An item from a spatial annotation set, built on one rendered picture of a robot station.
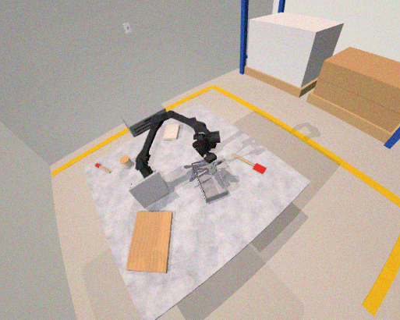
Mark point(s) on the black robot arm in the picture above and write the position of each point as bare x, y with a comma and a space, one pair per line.
156, 122

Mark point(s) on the red spatula with wooden handle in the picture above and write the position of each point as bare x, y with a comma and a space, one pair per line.
257, 167

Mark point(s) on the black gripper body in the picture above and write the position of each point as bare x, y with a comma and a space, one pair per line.
210, 157

